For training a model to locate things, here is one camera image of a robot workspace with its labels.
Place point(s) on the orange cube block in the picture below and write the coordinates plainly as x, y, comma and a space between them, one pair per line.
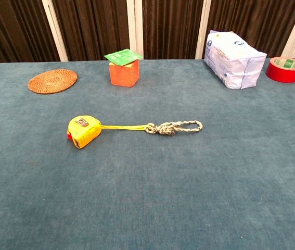
122, 75

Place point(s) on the dark brown curtain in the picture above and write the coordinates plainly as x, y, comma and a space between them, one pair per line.
97, 26

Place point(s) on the green foil packet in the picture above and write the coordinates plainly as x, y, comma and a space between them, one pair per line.
122, 56

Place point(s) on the blue felt table cover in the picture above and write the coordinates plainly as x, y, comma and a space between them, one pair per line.
147, 195

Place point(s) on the white tissue pack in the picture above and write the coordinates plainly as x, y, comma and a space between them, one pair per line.
233, 62

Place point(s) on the red tape roll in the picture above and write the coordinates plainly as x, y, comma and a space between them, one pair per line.
282, 74

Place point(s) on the round woven rattan coaster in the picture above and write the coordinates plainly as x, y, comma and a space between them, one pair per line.
52, 81

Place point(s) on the yellow tape measure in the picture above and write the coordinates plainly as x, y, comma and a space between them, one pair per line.
84, 132

